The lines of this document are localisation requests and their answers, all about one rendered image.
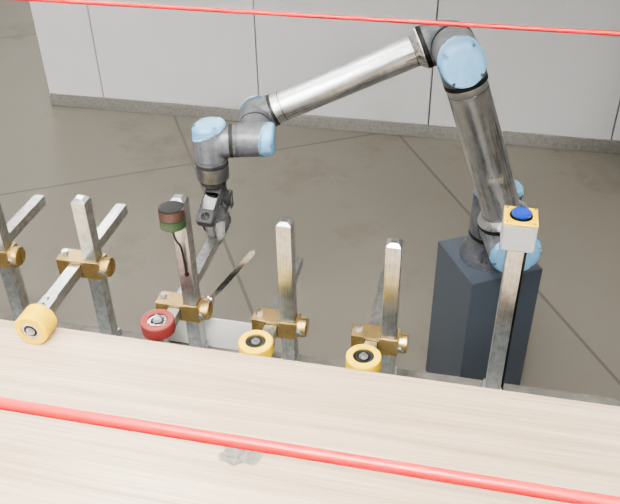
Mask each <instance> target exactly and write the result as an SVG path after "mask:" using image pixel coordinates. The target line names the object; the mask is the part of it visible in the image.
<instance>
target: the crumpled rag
mask: <svg viewBox="0 0 620 504"><path fill-rule="evenodd" d="M218 457H219V461H223V462H226V463H228V464H230V465H233V466H235V464H236V465H237V464H238V463H239V464H240V463H244V462H245V463H246V464H249V465H256V464H257V463H259V462H260V461H259V460H260V459H261V457H264V456H263V453H260V452H254V451H248V450H242V449H236V448H230V447H225V449H224V451H223V452H221V453H219V454H218Z"/></svg>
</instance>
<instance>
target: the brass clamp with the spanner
mask: <svg viewBox="0 0 620 504"><path fill-rule="evenodd" d="M162 292H166V293H167V295H168V298H167V299H165V300H162V299H160V295H159V297H158V299H157V300H156V302H155V305H156V309H164V310H167V309H168V308H177V309H180V315H181V319H180V320H181V321H188V322H196V323H201V321H202V320H209V319H210V318H211V316H212V312H213V303H212V301H209V300H205V296H201V298H200V300H199V302H198V304H197V306H193V305H186V304H183V299H182V293H176V292H168V291H162Z"/></svg>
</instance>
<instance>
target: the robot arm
mask: <svg viewBox="0 0 620 504"><path fill-rule="evenodd" d="M419 66H423V67H425V68H428V69H429V68H431V67H434V66H437V67H438V70H439V74H440V77H441V80H442V84H443V87H444V90H445V92H446V93H447V97H448V100H449V103H450V107H451V110H452V113H453V117H454V120H455V124H456V127H457V130H458V134H459V137H460V140H461V144H462V147H463V151H464V154H465V157H466V161H467V164H468V167H469V171H470V174H471V178H472V181H473V184H474V191H473V200H472V208H471V216H470V224H469V232H468V233H467V235H466V237H465V239H464V240H463V241H462V243H461V246H460V256H461V258H462V260H463V261H464V262H465V263H466V264H468V265H469V266H471V267H473V268H475V269H478V270H481V271H486V272H502V273H503V268H504V262H505V255H506V250H500V231H501V225H502V218H503V211H504V206H516V207H526V208H529V207H528V205H527V204H526V203H525V202H523V201H522V198H523V195H524V192H523V189H524V188H523V185H522V184H521V183H520V182H519V181H517V180H515V179H514V177H513V173H512V169H511V165H510V161H509V158H508V154H507V150H506V146H505V142H504V138H503V134H502V131H501V127H500V123H499V119H498V115H497V111H496V107H495V104H494V100H493V96H492V92H491V88H490V84H489V80H488V78H489V76H488V72H487V68H486V66H487V59H486V54H485V51H484V49H483V47H482V46H481V44H480V43H479V42H478V41H477V39H476V37H475V36H474V33H473V31H472V30H471V29H470V28H469V27H454V26H437V25H418V26H416V27H414V28H413V29H412V31H411V33H410V35H409V36H407V37H405V38H402V39H400V40H398V41H395V42H393V43H390V44H388V45H386V46H383V47H381V48H379V49H376V50H374V51H372V52H369V53H367V54H364V55H362V56H360V57H357V58H355V59H353V60H350V61H348V62H345V63H343V64H341V65H338V66H336V67H334V68H331V69H329V70H327V71H324V72H322V73H319V74H317V75H315V76H312V77H310V78H308V79H305V80H303V81H301V82H298V83H296V84H293V85H291V86H289V87H286V88H284V89H282V90H279V91H277V92H274V93H270V94H268V95H265V96H259V95H254V96H250V97H248V98H247V99H245V100H244V102H243V103H242V105H241V107H240V110H239V123H235V124H226V122H225V121H224V119H222V118H220V117H206V118H203V119H200V120H198V121H197V122H196V123H194V125H193V126H192V141H193V149H194V158H195V165H194V167H195V168H196V175H197V180H198V181H199V182H201V185H202V186H203V187H204V188H206V189H205V192H204V195H203V198H202V202H201V204H200V209H199V210H198V211H199V212H198V216H197V219H196V223H197V224H198V225H199V226H202V227H203V229H204V230H205V231H206V233H207V234H208V236H209V237H210V238H218V243H219V245H220V244H221V243H222V242H223V240H224V238H225V236H226V233H227V230H228V228H229V226H230V223H231V216H230V215H229V213H230V212H228V208H229V207H230V209H232V207H233V205H234V202H233V190H231V189H227V186H226V182H227V180H228V179H229V177H230V173H229V162H228V158H235V157H266V156H272V155H274V153H275V149H276V128H275V127H276V126H278V125H280V124H283V123H284V122H285V121H288V120H290V119H293V118H295V117H298V116H300V115H302V114H305V113H307V112H310V111H312V110H315V109H317V108H319V107H322V106H324V105H327V104H329V103H332V102H334V101H336V100H339V99H341V98H344V97H346V96H348V95H351V94H353V93H356V92H358V91H361V90H363V89H365V88H368V87H370V86H373V85H375V84H378V83H380V82H382V81H385V80H387V79H390V78H392V77H395V76H397V75H399V74H402V73H404V72H407V71H409V70H411V69H414V68H416V67H419ZM228 191H230V192H228ZM231 196H232V203H231ZM216 219H218V222H217V223H216ZM215 228H217V229H218V234H217V236H218V237H217V236H216V231H215ZM541 253H542V247H541V242H540V240H539V238H538V237H537V238H536V243H535V249H534V253H527V256H526V261H525V267H524V271H526V270H528V269H529V268H531V266H533V265H535V264H536V263H537V261H538V260H539V258H540V256H541Z"/></svg>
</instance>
